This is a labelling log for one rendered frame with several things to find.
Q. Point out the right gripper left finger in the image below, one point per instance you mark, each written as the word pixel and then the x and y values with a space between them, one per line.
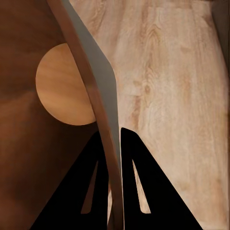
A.
pixel 63 210

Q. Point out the trash can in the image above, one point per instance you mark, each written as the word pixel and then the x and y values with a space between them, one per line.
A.
pixel 57 88

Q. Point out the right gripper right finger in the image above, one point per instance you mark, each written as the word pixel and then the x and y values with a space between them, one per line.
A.
pixel 168 210

